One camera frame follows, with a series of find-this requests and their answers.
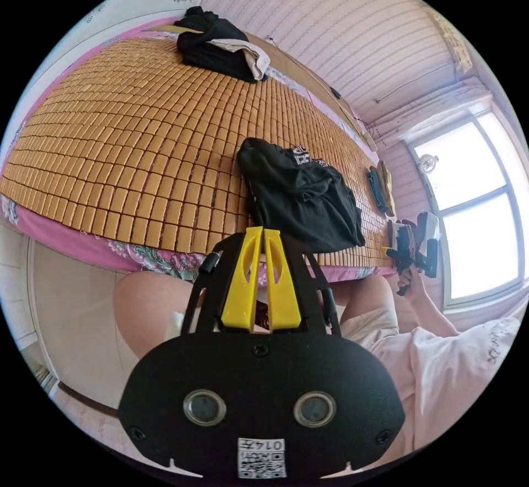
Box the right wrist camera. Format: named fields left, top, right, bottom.
left=416, top=211, right=442, bottom=279

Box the folded stack of clothes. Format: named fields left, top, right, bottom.
left=366, top=159, right=397, bottom=218

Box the black long sleeve shirt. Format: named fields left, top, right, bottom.
left=236, top=137, right=366, bottom=254

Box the person's right forearm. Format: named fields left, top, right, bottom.
left=411, top=288, right=460, bottom=337

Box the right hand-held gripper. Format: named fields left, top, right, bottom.
left=381, top=218, right=423, bottom=297

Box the person's right hand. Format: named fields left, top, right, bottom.
left=397, top=266, right=427, bottom=302

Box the window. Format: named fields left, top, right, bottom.
left=407, top=108, right=529, bottom=310

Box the person's body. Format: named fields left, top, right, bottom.
left=113, top=271, right=524, bottom=457

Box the bed with woven mat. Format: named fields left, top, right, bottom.
left=0, top=15, right=397, bottom=283

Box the pile of clothes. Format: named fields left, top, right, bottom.
left=173, top=6, right=272, bottom=84

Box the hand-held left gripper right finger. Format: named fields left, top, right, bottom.
left=264, top=229, right=302, bottom=334

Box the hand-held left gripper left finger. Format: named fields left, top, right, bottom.
left=220, top=226, right=264, bottom=329

